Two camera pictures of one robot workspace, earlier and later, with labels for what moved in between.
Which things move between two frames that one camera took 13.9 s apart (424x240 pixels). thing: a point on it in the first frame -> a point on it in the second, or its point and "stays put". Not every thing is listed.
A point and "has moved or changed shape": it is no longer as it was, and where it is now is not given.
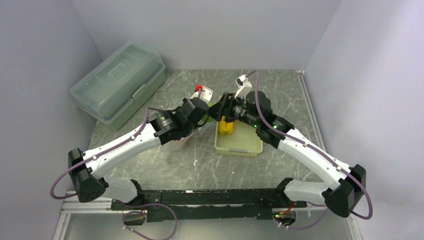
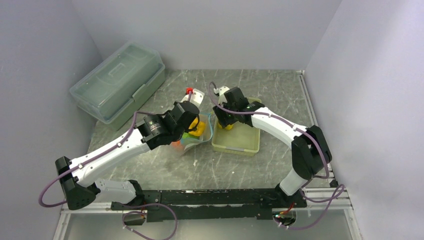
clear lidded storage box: [116, 90] stays put
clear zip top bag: [178, 144] has moved or changed shape
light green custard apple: [213, 103] -> [186, 135]
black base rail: [209, 204] stays put
